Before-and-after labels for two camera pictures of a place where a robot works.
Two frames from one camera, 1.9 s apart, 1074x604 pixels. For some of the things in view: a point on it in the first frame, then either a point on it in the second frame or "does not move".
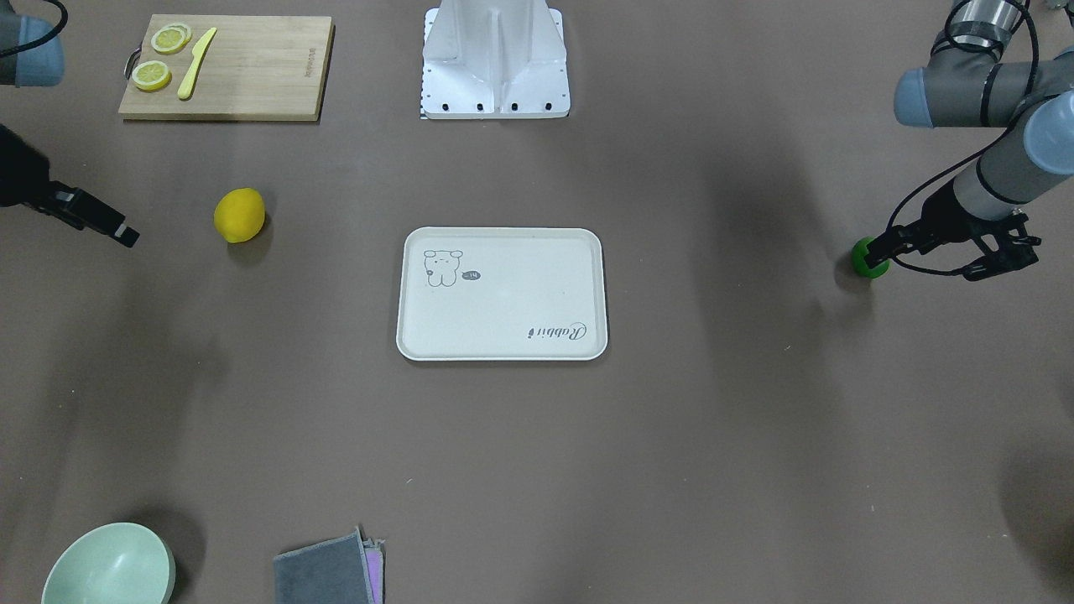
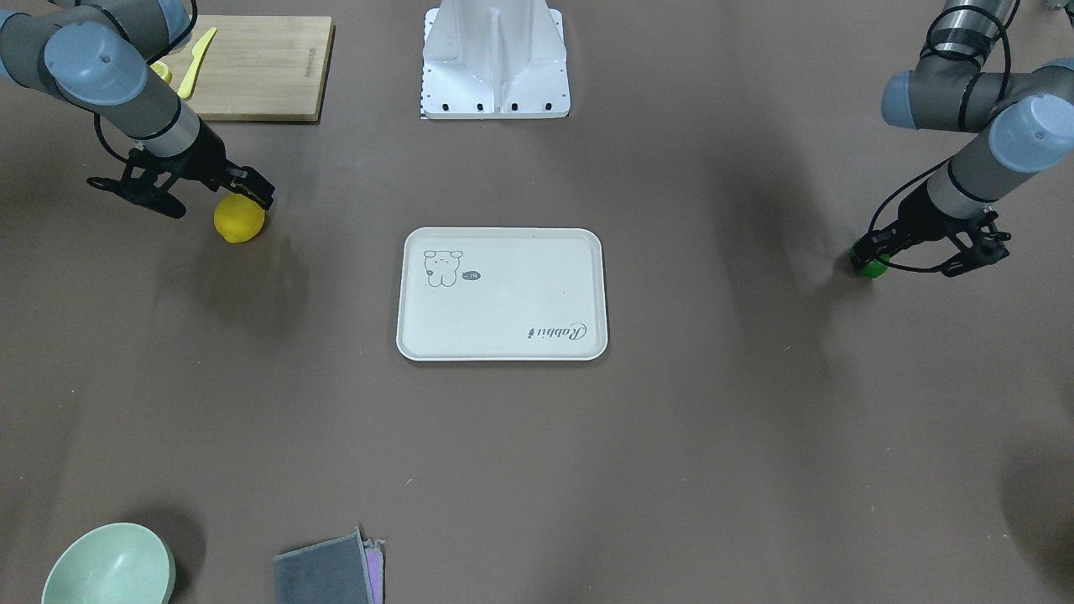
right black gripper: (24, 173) -> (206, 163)
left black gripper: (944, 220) -> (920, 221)
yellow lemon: (239, 214) does not move
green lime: (858, 255) does not move
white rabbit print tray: (503, 294) does not move
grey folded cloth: (344, 570) does not move
